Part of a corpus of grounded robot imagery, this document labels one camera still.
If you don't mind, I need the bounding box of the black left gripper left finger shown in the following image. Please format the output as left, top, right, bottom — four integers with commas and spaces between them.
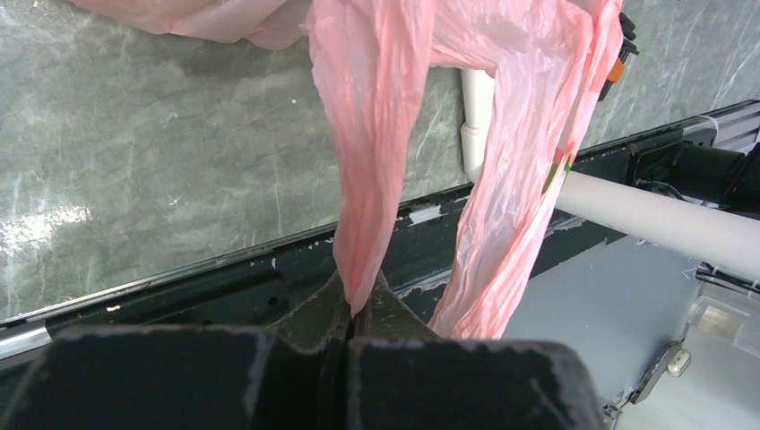
1, 276, 350, 429

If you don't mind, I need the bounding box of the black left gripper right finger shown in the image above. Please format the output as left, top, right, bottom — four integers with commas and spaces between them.
347, 274, 604, 429

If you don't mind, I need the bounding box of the pink plastic bag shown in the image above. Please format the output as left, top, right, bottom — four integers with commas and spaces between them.
80, 1, 623, 340

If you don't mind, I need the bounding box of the black orange hex key set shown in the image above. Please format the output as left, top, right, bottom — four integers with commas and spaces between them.
598, 12, 640, 102

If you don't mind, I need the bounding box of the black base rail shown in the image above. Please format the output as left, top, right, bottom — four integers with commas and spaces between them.
0, 99, 760, 405

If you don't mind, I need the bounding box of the white pvc pipe frame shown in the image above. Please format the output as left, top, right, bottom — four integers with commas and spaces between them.
460, 68, 760, 283

